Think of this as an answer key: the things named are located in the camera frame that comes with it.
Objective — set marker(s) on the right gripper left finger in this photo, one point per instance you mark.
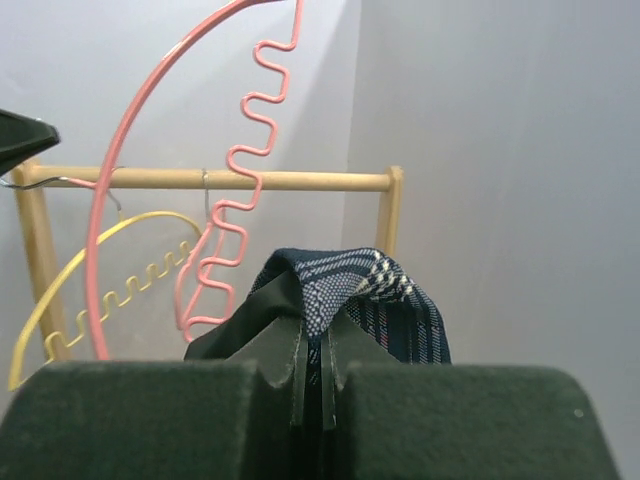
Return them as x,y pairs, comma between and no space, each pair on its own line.
274,360

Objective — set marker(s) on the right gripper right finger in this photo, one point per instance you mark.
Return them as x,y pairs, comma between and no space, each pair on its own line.
348,343

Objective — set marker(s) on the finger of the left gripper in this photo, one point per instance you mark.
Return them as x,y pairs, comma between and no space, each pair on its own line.
23,137

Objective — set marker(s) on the navy beige plaid skirt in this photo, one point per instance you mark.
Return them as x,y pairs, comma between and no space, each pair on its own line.
370,287

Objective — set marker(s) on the pink hanger with grey skirt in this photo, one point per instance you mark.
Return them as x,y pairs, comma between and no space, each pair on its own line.
186,261

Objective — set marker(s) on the wooden clothes rack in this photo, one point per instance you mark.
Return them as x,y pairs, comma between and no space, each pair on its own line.
388,184

